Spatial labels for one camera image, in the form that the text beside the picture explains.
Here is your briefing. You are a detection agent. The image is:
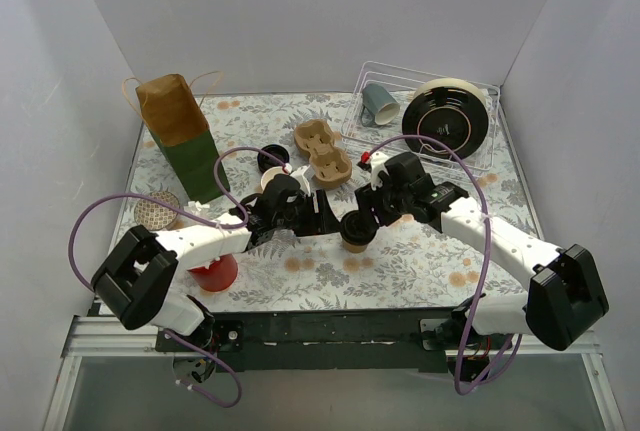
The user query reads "black plastic cup lid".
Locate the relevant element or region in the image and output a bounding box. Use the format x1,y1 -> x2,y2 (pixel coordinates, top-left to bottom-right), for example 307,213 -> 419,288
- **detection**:
340,210 -> 377,246

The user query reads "stack of kraft paper cups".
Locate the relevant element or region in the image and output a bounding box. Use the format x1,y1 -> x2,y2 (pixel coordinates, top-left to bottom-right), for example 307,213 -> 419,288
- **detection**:
260,167 -> 286,191

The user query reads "single kraft paper cup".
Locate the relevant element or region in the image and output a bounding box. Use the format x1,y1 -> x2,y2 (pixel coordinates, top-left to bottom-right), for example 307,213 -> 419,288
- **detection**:
342,238 -> 369,254

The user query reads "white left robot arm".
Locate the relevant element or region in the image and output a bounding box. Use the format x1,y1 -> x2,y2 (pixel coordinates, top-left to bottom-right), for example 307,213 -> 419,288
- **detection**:
91,174 -> 340,351

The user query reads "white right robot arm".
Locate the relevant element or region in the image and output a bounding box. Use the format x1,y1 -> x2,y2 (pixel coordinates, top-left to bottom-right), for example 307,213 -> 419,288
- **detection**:
355,151 -> 609,351

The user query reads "floral table mat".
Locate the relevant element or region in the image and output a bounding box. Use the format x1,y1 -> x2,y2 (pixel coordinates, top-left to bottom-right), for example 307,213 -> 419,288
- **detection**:
129,93 -> 538,312

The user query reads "brown cardboard cup carrier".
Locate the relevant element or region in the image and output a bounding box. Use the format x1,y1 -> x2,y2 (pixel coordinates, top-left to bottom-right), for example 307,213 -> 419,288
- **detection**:
293,119 -> 352,190

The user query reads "red cup with napkins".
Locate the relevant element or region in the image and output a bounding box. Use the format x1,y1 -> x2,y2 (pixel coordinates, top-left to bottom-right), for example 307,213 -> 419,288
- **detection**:
188,255 -> 238,292

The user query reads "black plate with cream rim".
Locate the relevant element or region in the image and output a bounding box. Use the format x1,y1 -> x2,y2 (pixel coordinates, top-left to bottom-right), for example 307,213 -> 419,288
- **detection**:
402,78 -> 489,159

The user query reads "grey ceramic mug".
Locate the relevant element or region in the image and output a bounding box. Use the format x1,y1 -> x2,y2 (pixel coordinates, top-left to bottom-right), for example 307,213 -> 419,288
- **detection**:
360,83 -> 400,127

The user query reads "small patterned bowl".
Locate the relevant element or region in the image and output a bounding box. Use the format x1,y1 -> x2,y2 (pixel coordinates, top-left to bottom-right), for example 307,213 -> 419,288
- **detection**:
133,190 -> 180,231

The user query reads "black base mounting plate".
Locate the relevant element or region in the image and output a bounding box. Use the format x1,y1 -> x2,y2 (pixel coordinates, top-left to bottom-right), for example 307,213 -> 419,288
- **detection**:
187,307 -> 464,373

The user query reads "brown and green paper bag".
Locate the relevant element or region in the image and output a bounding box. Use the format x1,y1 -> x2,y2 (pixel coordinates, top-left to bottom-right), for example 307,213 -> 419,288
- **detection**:
122,73 -> 229,204

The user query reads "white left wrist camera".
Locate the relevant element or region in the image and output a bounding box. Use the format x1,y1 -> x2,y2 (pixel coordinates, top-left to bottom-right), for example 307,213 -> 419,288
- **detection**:
289,165 -> 312,196

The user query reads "white wire dish rack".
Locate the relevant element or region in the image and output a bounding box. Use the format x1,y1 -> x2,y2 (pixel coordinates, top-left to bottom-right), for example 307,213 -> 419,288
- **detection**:
341,61 -> 500,177

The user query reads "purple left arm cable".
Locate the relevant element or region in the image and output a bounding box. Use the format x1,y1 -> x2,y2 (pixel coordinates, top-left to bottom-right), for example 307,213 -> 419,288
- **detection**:
67,148 -> 292,408

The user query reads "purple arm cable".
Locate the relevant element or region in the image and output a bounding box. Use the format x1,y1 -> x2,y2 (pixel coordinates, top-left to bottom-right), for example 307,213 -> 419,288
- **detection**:
369,134 -> 524,396
67,148 -> 292,408

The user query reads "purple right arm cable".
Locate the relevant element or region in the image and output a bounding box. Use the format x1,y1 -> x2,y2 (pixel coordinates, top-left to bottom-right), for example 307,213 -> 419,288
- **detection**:
369,134 -> 524,396

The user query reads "aluminium frame rail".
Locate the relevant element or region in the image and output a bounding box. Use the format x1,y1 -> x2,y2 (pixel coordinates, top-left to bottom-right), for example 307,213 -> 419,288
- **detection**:
42,315 -> 161,431

